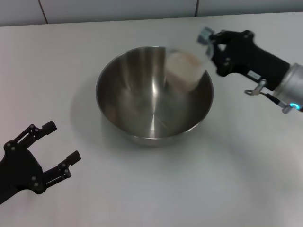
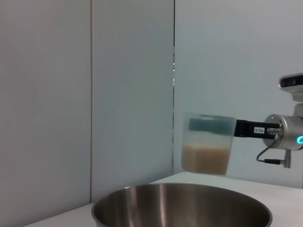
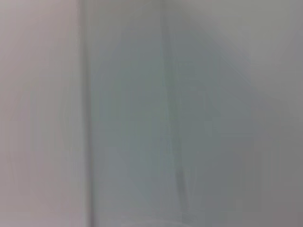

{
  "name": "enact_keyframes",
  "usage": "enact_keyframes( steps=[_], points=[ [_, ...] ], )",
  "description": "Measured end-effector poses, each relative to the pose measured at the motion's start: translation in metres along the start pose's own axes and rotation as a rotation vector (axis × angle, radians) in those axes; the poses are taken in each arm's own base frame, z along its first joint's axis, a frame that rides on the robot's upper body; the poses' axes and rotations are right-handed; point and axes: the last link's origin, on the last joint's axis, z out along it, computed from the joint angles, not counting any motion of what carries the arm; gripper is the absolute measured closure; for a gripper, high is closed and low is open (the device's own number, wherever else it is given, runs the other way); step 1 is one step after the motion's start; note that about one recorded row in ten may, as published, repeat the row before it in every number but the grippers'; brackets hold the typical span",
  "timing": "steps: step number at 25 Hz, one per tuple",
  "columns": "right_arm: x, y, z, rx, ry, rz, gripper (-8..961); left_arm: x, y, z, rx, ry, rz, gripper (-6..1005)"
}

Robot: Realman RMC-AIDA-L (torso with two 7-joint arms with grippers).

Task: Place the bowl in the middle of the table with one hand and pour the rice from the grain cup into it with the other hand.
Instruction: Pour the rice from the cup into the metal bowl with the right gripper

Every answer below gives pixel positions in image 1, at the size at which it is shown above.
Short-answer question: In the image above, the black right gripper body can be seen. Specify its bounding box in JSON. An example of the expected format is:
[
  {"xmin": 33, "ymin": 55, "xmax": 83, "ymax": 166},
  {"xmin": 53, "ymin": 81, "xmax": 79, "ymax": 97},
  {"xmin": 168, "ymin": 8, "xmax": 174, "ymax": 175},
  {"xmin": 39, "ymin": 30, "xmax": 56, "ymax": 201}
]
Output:
[{"xmin": 217, "ymin": 30, "xmax": 291, "ymax": 92}]

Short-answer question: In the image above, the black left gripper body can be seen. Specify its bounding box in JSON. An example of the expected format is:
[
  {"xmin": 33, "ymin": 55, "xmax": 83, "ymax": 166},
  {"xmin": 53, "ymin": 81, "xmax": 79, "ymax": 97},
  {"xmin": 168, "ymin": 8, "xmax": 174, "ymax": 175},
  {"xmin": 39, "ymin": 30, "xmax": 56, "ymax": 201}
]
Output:
[{"xmin": 0, "ymin": 141, "xmax": 47, "ymax": 205}]

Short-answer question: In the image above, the clear plastic measuring cup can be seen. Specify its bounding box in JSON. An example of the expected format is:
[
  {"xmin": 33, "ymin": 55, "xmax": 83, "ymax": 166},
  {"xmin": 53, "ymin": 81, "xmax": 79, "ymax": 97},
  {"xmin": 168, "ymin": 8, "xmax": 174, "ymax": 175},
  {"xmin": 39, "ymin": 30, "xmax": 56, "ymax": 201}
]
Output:
[{"xmin": 163, "ymin": 27, "xmax": 215, "ymax": 92}]

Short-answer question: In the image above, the white rice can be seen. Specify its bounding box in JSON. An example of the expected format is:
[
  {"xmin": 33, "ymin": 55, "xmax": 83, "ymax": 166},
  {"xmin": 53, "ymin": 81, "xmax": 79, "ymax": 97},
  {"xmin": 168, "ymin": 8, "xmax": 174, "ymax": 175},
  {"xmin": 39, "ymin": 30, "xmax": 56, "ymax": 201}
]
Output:
[{"xmin": 167, "ymin": 52, "xmax": 205, "ymax": 91}]

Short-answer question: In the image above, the stainless steel mixing bowl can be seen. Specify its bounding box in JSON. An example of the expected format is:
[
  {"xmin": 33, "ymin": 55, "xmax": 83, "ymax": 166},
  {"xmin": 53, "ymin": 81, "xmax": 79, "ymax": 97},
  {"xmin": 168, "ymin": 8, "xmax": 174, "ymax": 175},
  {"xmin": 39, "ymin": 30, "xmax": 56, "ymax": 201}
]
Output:
[{"xmin": 96, "ymin": 45, "xmax": 214, "ymax": 147}]

